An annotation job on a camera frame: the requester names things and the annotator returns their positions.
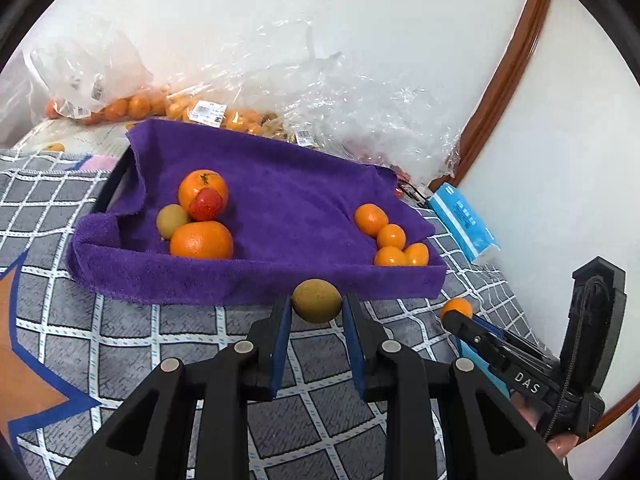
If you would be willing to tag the person's right hand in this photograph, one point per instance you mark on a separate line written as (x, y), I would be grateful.
(527, 410)

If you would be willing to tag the black tray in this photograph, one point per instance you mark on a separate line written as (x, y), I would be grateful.
(112, 180)

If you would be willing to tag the brown wooden door frame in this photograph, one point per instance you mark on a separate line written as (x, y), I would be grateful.
(505, 70)

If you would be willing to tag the loose pale orange fruit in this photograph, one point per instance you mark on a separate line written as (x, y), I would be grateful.
(55, 147)

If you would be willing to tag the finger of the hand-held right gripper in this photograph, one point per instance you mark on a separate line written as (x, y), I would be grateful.
(465, 330)
(487, 326)

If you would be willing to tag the red tomato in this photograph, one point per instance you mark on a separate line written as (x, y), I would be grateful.
(205, 205)

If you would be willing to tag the clear bag of red tomatoes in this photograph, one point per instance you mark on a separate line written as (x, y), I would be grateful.
(400, 120)

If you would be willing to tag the clear bag of small oranges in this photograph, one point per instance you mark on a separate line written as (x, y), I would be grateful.
(235, 120)

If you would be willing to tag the small mandarin orange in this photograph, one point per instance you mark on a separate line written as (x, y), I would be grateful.
(391, 236)
(417, 254)
(389, 257)
(456, 306)
(371, 220)

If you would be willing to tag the grey checked star blanket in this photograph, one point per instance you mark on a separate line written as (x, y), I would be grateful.
(150, 335)

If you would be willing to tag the white plastic bag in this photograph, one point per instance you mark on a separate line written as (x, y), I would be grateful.
(20, 105)

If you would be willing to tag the clear bag of large oranges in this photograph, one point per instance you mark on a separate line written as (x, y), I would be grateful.
(120, 107)

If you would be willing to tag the large mandarin orange with stem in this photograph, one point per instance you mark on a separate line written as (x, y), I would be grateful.
(200, 182)

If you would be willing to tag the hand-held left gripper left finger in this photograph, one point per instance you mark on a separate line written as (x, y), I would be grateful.
(280, 345)

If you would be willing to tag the purple towel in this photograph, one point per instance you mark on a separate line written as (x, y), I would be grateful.
(290, 210)

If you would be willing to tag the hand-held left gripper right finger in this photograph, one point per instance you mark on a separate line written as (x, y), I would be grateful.
(354, 345)

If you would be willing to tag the olive green round fruit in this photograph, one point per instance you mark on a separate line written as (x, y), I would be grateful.
(316, 301)
(171, 221)

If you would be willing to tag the blue tissue pack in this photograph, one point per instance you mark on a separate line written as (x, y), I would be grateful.
(465, 225)

